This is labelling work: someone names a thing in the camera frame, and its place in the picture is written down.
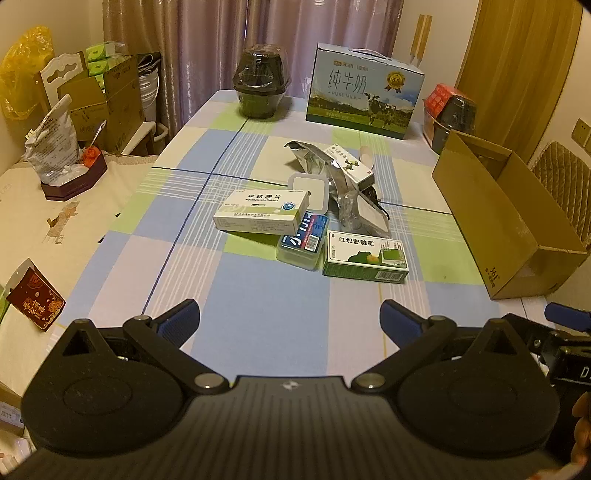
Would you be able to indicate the clear box with blue label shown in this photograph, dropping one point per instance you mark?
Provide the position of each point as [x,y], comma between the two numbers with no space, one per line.
[302,240]

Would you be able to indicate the white and green medicine box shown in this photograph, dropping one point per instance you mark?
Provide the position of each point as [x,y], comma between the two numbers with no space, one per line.
[261,212]

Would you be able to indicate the white square plug device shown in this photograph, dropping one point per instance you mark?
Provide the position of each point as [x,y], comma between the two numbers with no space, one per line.
[308,191]

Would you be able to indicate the crinkled white plastic bag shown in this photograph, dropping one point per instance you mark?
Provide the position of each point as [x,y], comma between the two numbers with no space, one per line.
[51,138]

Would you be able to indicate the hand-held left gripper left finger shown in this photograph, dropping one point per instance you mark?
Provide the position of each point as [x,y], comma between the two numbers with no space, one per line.
[178,319]

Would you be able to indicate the white stool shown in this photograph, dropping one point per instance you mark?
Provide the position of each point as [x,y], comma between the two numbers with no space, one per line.
[143,136]

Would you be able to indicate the brown cardboard box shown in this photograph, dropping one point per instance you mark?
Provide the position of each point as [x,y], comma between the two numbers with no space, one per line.
[498,230]

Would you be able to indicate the small orange object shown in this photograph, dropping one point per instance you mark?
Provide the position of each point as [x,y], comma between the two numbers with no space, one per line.
[90,156]

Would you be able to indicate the brown storage carton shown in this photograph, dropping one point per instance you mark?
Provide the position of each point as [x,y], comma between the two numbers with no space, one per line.
[108,106]

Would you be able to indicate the beige wall socket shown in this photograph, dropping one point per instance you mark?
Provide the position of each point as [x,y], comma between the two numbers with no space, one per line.
[581,133]

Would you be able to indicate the white cut-out cardboard piece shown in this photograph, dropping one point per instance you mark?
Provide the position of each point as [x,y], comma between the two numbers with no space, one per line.
[57,76]

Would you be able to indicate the dark red hexagonal box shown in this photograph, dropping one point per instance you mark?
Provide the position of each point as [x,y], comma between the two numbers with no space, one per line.
[76,182]

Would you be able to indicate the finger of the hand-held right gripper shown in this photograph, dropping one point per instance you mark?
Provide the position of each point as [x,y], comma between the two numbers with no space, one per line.
[568,316]
[531,330]

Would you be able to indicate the red gold gift envelope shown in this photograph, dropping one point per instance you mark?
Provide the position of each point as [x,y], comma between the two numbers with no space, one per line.
[37,297]

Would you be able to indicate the silver foil pouch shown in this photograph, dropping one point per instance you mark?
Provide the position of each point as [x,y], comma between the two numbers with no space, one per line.
[344,189]

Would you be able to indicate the metal spoon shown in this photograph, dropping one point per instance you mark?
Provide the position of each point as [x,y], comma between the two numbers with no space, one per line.
[98,134]

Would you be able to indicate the cream cloth side table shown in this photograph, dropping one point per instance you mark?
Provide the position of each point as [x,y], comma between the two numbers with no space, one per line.
[46,230]

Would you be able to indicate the person's right hand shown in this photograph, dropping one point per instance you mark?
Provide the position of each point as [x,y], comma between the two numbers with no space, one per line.
[584,429]

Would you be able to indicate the quilted chair back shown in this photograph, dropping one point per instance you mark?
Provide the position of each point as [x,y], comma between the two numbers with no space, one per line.
[565,184]

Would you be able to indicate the green tissue packs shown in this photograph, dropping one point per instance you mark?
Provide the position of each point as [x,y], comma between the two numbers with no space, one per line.
[104,57]

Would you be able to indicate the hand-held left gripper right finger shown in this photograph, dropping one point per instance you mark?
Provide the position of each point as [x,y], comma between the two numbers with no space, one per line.
[399,323]

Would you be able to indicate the white plastic spoon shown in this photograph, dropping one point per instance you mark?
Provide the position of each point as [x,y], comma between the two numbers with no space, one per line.
[366,156]

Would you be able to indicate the blue green milk carton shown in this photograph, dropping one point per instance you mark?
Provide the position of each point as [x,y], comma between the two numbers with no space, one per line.
[364,87]

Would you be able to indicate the white box with lizard print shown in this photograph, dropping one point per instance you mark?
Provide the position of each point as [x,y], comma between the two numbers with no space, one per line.
[348,164]

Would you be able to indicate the yellow plastic bag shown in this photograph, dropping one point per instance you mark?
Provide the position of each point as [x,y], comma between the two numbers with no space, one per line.
[23,69]

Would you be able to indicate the yellow wooden wall sticks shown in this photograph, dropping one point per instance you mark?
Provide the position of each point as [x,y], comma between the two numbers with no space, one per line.
[421,37]

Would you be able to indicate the wooden door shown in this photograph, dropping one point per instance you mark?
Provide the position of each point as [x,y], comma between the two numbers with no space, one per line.
[517,55]

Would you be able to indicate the checked cloth desktop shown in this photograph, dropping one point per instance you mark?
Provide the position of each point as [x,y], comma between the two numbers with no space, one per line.
[258,300]

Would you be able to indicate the pale purple curtain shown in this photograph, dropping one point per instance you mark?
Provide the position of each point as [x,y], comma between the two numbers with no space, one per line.
[277,27]

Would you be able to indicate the black wrapped instant noodle bowl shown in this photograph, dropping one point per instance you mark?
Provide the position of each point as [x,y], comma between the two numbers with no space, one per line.
[457,117]
[259,83]

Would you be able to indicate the red lid instant noodle bowl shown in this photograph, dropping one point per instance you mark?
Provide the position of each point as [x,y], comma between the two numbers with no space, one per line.
[438,99]

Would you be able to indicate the white plastic buckets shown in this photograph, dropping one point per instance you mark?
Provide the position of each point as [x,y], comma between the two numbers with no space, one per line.
[148,87]

